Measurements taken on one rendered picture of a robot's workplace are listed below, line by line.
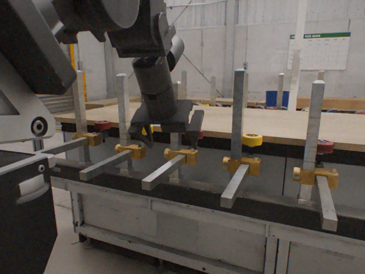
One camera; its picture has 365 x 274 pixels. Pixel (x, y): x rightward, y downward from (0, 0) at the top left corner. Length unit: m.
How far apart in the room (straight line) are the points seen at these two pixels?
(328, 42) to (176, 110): 7.73
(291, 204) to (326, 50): 7.24
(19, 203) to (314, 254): 1.28
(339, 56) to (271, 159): 7.03
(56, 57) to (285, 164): 1.12
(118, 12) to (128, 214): 1.49
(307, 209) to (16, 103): 0.94
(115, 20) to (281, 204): 0.88
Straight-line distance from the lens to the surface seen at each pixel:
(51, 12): 0.23
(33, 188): 0.39
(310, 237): 1.14
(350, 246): 1.16
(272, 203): 1.03
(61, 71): 0.20
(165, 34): 0.41
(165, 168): 0.92
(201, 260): 1.58
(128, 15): 0.30
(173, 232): 1.57
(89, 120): 1.52
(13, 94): 0.21
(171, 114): 0.48
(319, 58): 8.10
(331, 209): 0.78
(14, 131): 0.22
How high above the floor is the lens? 1.16
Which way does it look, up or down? 14 degrees down
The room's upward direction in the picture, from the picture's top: straight up
